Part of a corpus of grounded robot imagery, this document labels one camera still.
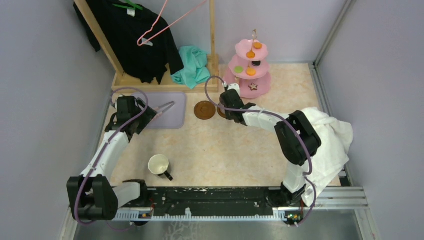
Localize brown saucer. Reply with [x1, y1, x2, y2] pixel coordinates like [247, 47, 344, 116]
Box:
[216, 104, 226, 119]
[193, 101, 217, 120]

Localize star-shaped iced cookie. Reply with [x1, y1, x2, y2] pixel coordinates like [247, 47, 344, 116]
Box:
[248, 83, 258, 91]

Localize green round cookie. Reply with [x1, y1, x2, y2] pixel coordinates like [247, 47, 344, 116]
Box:
[233, 65, 244, 74]

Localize pink food tongs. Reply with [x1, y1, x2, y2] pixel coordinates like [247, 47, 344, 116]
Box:
[153, 101, 175, 117]

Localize orange waffle round cookie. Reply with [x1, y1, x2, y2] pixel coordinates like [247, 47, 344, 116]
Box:
[245, 67, 256, 76]

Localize black sandwich cookie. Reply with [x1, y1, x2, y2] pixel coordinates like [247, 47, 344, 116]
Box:
[251, 61, 261, 67]

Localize lavender serving tray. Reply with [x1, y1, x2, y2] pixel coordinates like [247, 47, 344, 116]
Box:
[132, 92, 187, 129]

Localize small orange round cookie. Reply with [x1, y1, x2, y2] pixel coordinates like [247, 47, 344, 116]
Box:
[246, 50, 256, 59]

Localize orange swirl cookie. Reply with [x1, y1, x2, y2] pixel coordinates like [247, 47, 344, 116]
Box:
[253, 42, 263, 50]

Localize cream mug black handle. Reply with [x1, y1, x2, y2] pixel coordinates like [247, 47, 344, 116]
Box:
[147, 154, 174, 182]

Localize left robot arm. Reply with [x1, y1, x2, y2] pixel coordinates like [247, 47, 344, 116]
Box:
[66, 95, 158, 225]

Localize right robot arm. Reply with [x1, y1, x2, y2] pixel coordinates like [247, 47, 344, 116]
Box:
[219, 83, 322, 206]

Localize pink three-tier cake stand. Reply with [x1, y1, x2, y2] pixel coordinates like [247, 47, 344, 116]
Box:
[223, 29, 272, 99]

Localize teal cloth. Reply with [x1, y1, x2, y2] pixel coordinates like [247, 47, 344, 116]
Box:
[171, 45, 211, 90]

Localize pink clothes hanger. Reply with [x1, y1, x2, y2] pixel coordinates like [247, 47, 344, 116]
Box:
[136, 0, 209, 47]

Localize black t-shirt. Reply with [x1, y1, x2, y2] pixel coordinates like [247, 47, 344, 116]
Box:
[87, 0, 184, 84]

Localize green clothes hanger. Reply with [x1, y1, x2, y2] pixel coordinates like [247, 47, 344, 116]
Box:
[112, 0, 144, 11]

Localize white towel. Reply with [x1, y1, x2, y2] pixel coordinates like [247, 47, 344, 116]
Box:
[301, 107, 354, 196]

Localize wooden clothes rack frame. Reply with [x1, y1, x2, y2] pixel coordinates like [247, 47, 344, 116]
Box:
[74, 0, 220, 93]

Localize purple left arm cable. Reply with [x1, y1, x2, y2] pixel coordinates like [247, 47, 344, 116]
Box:
[73, 87, 150, 231]

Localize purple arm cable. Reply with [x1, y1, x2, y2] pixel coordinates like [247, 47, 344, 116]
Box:
[204, 76, 318, 228]
[73, 87, 150, 231]

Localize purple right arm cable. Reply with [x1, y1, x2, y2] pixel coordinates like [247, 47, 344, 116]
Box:
[204, 76, 318, 228]

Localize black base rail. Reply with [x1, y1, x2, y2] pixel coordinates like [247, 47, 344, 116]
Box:
[122, 185, 304, 218]

